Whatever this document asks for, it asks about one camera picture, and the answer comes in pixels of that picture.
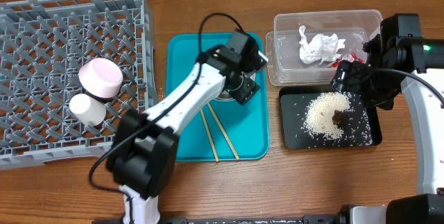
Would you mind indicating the pink bowl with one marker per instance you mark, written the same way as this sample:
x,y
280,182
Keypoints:
x,y
101,77

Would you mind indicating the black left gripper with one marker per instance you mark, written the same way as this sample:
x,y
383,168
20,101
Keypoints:
x,y
248,91

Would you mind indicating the clear plastic waste bin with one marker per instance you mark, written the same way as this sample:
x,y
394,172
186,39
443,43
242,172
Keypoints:
x,y
282,45

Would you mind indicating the grey plastic dish rack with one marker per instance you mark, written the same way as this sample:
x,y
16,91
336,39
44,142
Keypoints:
x,y
44,43

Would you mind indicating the white rice pile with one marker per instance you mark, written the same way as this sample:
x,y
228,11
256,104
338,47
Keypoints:
x,y
320,112

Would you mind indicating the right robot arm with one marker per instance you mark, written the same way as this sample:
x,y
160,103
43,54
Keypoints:
x,y
401,61

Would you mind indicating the black waste tray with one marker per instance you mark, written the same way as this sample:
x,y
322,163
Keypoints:
x,y
360,125

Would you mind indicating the white tissue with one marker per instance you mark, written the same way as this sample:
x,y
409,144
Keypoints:
x,y
322,48

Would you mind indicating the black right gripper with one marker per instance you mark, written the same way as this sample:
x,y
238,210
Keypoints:
x,y
347,75

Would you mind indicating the teal plastic tray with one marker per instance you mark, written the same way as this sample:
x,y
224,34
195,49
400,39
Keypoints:
x,y
246,125

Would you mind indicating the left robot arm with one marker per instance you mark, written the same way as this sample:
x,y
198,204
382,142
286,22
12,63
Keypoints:
x,y
144,152

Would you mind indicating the brown food scrap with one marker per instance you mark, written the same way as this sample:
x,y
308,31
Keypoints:
x,y
337,118

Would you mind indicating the cream paper cup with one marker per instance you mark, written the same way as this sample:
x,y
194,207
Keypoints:
x,y
87,110

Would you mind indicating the wooden chopstick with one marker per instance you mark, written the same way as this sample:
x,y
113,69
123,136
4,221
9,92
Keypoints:
x,y
216,157
224,132

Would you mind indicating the red snack wrapper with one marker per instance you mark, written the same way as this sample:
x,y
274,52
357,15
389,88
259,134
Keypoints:
x,y
349,57

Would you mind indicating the grey bowl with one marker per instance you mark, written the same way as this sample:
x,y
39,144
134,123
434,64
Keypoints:
x,y
224,95

